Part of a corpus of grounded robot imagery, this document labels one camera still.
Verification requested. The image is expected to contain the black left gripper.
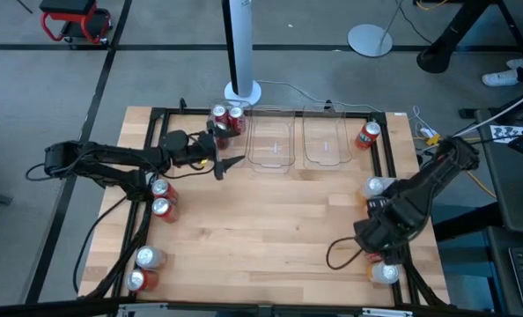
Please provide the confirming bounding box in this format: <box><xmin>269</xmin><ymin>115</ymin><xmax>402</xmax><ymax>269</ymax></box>
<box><xmin>189</xmin><ymin>119</ymin><xmax>247</xmax><ymax>181</ymax></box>

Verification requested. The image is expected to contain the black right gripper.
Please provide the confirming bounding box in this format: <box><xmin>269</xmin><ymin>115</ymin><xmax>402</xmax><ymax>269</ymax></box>
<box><xmin>353</xmin><ymin>195</ymin><xmax>421</xmax><ymax>266</ymax></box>

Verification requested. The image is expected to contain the red Coca-Cola can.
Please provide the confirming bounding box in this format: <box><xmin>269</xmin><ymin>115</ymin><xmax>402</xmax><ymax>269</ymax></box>
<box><xmin>210</xmin><ymin>104</ymin><xmax>230</xmax><ymax>127</ymax></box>
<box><xmin>212</xmin><ymin>122</ymin><xmax>232</xmax><ymax>151</ymax></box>
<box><xmin>227</xmin><ymin>107</ymin><xmax>247</xmax><ymax>135</ymax></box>
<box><xmin>151</xmin><ymin>196</ymin><xmax>181</xmax><ymax>225</ymax></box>

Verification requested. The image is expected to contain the white and orange soda can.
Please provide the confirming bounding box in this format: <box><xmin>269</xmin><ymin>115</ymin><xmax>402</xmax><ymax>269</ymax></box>
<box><xmin>135</xmin><ymin>245</ymin><xmax>169</xmax><ymax>271</ymax></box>
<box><xmin>360</xmin><ymin>175</ymin><xmax>397</xmax><ymax>202</ymax></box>
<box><xmin>365</xmin><ymin>262</ymin><xmax>402</xmax><ymax>285</ymax></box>

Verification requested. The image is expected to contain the clear plastic bin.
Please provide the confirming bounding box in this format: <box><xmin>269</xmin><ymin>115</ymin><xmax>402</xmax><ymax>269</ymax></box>
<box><xmin>247</xmin><ymin>104</ymin><xmax>297</xmax><ymax>174</ymax></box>
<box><xmin>207</xmin><ymin>99</ymin><xmax>252</xmax><ymax>171</ymax></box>
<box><xmin>302</xmin><ymin>103</ymin><xmax>354</xmax><ymax>172</ymax></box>

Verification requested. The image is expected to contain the white pole stand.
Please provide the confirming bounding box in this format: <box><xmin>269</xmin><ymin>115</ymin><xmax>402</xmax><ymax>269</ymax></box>
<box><xmin>220</xmin><ymin>0</ymin><xmax>262</xmax><ymax>107</ymax></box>

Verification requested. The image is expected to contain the white power strip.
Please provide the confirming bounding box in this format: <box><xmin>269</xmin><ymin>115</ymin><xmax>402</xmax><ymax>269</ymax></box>
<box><xmin>410</xmin><ymin>105</ymin><xmax>438</xmax><ymax>140</ymax></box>

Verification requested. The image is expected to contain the black desk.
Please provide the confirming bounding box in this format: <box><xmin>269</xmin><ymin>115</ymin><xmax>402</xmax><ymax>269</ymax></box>
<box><xmin>475</xmin><ymin>107</ymin><xmax>523</xmax><ymax>317</ymax></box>

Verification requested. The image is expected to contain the white marker paper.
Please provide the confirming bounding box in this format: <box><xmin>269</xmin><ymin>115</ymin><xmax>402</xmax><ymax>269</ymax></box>
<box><xmin>489</xmin><ymin>124</ymin><xmax>523</xmax><ymax>144</ymax></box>

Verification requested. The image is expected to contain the grey round base stand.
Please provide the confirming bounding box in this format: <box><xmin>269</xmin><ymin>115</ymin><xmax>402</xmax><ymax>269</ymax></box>
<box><xmin>347</xmin><ymin>0</ymin><xmax>407</xmax><ymax>58</ymax></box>

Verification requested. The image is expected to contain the black tripod stand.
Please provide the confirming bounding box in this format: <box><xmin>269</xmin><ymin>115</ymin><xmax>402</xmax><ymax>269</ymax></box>
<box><xmin>416</xmin><ymin>0</ymin><xmax>498</xmax><ymax>75</ymax></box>

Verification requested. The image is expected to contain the red and black stool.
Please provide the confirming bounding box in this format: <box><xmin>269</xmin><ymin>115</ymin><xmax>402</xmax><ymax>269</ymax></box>
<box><xmin>39</xmin><ymin>0</ymin><xmax>113</xmax><ymax>45</ymax></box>

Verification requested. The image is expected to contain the black crossbar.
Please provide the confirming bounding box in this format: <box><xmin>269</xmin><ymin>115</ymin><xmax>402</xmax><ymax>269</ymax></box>
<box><xmin>0</xmin><ymin>299</ymin><xmax>523</xmax><ymax>317</ymax></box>

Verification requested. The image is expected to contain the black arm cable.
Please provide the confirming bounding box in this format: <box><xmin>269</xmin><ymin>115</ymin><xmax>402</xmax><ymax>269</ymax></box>
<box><xmin>326</xmin><ymin>236</ymin><xmax>368</xmax><ymax>270</ymax></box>
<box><xmin>71</xmin><ymin>195</ymin><xmax>130</xmax><ymax>294</ymax></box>

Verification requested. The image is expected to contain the black table frame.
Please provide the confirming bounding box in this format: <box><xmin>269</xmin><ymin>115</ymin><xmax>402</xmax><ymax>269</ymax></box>
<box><xmin>111</xmin><ymin>99</ymin><xmax>450</xmax><ymax>307</ymax></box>

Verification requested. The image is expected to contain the white floor cable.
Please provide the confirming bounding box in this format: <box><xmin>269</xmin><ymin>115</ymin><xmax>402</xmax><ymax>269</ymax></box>
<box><xmin>254</xmin><ymin>78</ymin><xmax>381</xmax><ymax>114</ymax></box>

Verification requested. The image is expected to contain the yellow cable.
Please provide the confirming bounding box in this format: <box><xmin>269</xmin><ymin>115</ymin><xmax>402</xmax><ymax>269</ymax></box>
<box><xmin>419</xmin><ymin>134</ymin><xmax>498</xmax><ymax>199</ymax></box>

